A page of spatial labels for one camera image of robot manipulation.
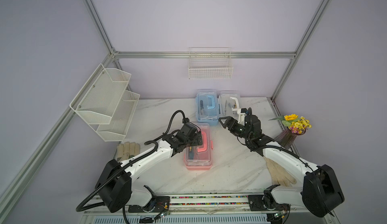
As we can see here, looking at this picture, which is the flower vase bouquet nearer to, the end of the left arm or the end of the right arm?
the end of the right arm

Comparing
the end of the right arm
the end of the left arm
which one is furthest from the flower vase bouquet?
the end of the left arm

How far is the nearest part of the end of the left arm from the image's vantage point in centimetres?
58
